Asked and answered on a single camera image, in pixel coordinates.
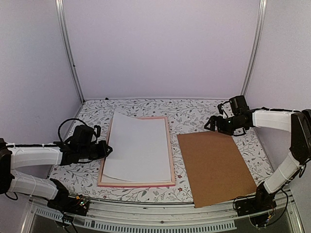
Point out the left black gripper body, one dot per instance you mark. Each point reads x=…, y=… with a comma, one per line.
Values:
x=87, y=153

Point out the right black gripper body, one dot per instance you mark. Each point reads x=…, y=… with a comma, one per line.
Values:
x=234, y=124

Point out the pink wooden picture frame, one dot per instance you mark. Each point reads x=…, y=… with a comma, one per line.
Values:
x=136, y=184

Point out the landscape sunset photo print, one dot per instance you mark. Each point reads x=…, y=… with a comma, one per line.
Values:
x=138, y=150

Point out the white photo mat board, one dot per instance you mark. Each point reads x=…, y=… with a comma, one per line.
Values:
x=107, y=179

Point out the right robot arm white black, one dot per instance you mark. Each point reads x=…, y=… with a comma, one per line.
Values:
x=295, y=124

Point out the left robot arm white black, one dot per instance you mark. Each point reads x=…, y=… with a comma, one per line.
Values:
x=13, y=156

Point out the floral patterned table mat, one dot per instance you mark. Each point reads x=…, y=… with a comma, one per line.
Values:
x=184, y=116

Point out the brown cardboard backing board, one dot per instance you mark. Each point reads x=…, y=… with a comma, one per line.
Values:
x=215, y=168

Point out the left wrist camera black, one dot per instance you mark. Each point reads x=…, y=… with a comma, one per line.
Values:
x=86, y=135

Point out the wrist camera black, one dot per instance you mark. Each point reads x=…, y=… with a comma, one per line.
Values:
x=238, y=105
x=86, y=135

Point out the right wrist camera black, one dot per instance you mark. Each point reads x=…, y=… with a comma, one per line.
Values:
x=238, y=105

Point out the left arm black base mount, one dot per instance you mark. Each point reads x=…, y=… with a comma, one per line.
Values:
x=63, y=203

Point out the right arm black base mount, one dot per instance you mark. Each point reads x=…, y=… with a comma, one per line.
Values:
x=254, y=204

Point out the aluminium front rail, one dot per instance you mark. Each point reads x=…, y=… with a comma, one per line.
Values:
x=107, y=216

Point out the right aluminium corner post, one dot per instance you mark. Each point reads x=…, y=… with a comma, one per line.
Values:
x=255, y=46

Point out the aluminium corner post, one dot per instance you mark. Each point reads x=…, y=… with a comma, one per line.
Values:
x=65, y=36
x=255, y=46

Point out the left aluminium corner post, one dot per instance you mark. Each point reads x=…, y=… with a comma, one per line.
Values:
x=65, y=36

